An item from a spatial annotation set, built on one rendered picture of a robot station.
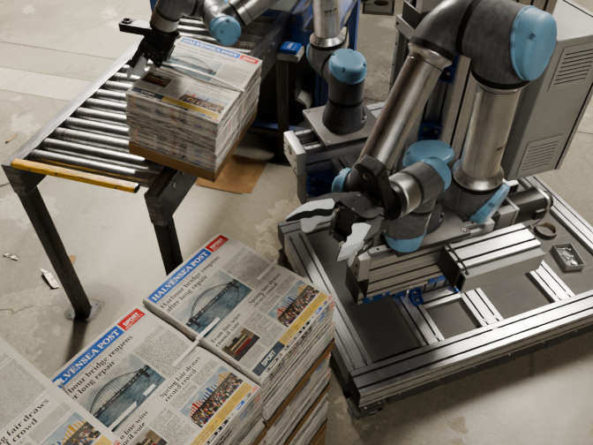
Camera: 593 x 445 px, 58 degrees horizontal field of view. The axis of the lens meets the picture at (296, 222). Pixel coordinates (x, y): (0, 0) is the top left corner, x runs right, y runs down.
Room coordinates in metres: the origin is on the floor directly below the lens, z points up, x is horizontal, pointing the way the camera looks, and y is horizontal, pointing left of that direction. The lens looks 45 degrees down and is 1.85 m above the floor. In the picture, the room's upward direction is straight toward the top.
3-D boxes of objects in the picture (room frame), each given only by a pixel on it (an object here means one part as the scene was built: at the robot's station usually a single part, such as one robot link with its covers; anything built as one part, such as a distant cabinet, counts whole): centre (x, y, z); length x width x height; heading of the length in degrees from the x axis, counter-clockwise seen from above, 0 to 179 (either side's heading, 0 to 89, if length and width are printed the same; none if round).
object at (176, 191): (1.81, 0.24, 0.74); 1.34 x 0.05 x 0.12; 163
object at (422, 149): (1.07, -0.34, 0.98); 0.13 x 0.12 x 0.14; 46
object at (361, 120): (1.54, -0.16, 0.87); 0.15 x 0.15 x 0.10
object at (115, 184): (1.25, 0.68, 0.81); 0.43 x 0.03 x 0.02; 73
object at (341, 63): (1.54, -0.16, 0.98); 0.13 x 0.12 x 0.14; 23
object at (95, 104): (1.64, 0.55, 0.77); 0.47 x 0.05 x 0.05; 73
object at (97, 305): (1.34, 0.90, 0.01); 0.14 x 0.13 x 0.01; 73
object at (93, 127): (1.51, 0.59, 0.77); 0.47 x 0.05 x 0.05; 73
